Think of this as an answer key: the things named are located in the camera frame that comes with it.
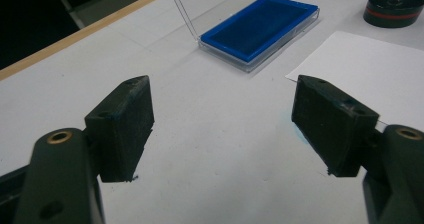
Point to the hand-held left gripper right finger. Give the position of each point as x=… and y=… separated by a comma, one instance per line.
x=333, y=130

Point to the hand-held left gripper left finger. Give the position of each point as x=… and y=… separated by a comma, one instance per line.
x=120, y=130

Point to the blue ink pad clear case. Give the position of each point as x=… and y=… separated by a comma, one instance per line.
x=260, y=27

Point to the black round stamp clear knob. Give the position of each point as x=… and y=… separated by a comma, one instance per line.
x=393, y=5

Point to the white paper sheet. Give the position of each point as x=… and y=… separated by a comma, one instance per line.
x=366, y=67

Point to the grey metal stand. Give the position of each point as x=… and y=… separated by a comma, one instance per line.
x=76, y=19

